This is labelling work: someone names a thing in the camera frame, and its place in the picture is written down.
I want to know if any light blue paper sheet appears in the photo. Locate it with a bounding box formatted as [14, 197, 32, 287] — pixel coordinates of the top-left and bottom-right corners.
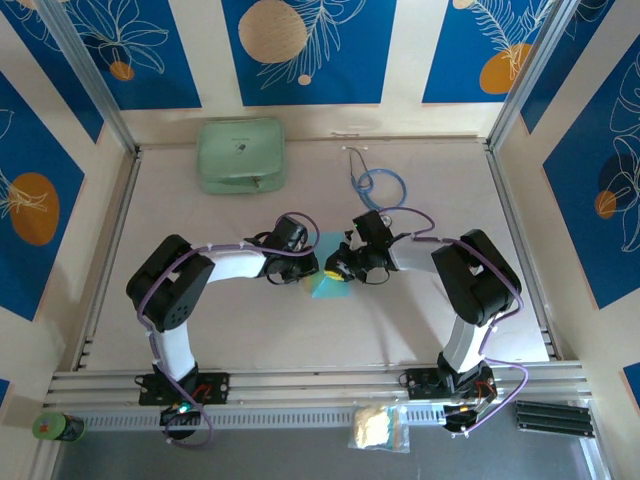
[302, 231, 354, 301]

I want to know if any blue stethoscope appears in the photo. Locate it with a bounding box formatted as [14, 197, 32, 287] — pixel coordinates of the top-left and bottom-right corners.
[341, 144, 409, 214]

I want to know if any mint green zipper pouch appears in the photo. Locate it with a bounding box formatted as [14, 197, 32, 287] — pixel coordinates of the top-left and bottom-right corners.
[195, 117, 287, 196]

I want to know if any clear bag with yellow contents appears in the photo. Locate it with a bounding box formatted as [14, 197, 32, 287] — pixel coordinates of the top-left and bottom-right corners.
[348, 403, 412, 454]

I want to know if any black ribbed block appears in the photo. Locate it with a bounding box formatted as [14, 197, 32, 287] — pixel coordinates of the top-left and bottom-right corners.
[513, 399, 596, 439]

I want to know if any green can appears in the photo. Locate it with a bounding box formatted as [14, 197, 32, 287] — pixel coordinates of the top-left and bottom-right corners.
[32, 412, 86, 444]

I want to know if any wide aluminium frame rail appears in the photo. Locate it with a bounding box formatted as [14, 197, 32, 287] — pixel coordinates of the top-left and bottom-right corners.
[43, 360, 595, 407]

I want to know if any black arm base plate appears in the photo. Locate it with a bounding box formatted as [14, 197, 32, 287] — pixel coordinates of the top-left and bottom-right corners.
[135, 370, 232, 407]
[399, 367, 499, 401]

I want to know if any slotted grey cable duct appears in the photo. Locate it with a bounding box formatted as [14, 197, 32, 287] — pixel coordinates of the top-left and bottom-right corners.
[79, 403, 519, 432]

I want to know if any aluminium table side rail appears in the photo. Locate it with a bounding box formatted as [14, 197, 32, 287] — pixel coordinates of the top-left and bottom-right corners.
[69, 149, 144, 372]
[484, 142, 559, 362]

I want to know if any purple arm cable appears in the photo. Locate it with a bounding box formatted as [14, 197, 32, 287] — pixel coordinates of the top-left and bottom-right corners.
[137, 212, 321, 449]
[379, 206, 530, 436]

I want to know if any black controller board with wires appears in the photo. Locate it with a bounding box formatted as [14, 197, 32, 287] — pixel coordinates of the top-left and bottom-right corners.
[158, 403, 202, 442]
[442, 398, 496, 437]

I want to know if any blue floral wall poster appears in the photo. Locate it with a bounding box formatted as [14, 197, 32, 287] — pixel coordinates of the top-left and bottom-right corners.
[221, 0, 397, 107]
[422, 0, 556, 105]
[0, 72, 86, 322]
[542, 34, 640, 310]
[64, 0, 203, 111]

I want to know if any aluminium corner post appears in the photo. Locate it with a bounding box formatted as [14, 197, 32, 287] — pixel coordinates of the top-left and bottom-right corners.
[37, 0, 140, 154]
[487, 0, 586, 151]

